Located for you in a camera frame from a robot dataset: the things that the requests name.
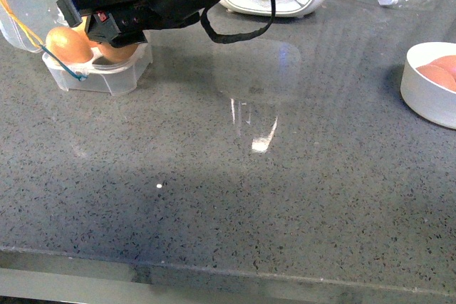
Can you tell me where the clear plastic egg box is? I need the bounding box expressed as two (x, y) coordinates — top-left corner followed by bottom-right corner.
(1, 0), (152, 95)

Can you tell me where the brown egg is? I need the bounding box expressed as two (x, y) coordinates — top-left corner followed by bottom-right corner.
(417, 65), (456, 92)
(46, 26), (93, 63)
(97, 42), (139, 63)
(430, 55), (456, 79)
(72, 16), (98, 48)

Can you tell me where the blue rubber band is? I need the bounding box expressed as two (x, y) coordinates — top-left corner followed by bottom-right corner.
(40, 44), (88, 82)

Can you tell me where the white round bowl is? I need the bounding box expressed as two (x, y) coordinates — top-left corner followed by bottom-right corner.
(400, 41), (455, 129)

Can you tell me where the black cable loop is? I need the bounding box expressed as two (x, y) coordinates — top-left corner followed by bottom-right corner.
(200, 0), (277, 45)

